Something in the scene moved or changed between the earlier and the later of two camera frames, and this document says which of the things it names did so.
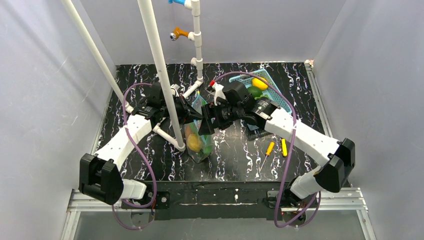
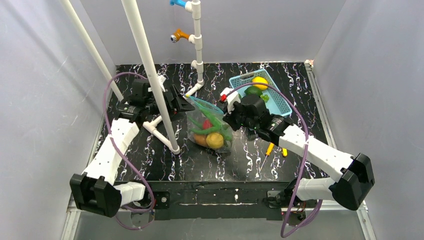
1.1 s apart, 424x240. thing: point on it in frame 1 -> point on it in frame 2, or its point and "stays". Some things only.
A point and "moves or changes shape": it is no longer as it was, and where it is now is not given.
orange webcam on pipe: x=175 y=35 stays
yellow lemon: x=259 y=83 stays
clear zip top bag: x=199 y=146 moves or changes shape
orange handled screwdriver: x=268 y=152 stays
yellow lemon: x=193 y=143 -> x=214 y=140
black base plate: x=215 y=200 stays
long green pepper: x=206 y=149 moves or changes shape
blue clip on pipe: x=178 y=1 stays
